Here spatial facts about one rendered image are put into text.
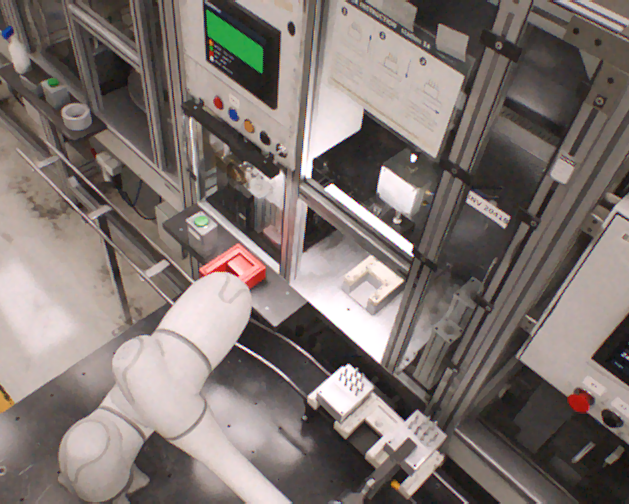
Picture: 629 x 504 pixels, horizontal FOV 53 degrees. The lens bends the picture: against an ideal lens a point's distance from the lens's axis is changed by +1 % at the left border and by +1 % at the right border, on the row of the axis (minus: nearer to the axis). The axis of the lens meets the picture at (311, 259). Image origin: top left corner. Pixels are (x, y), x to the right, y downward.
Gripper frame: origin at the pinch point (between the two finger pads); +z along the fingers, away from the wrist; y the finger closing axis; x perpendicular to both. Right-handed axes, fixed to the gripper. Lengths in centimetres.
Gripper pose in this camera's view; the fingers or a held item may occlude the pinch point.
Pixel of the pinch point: (402, 454)
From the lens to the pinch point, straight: 164.4
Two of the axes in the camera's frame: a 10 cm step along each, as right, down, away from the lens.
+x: -7.0, -5.9, 4.0
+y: 0.7, -6.2, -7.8
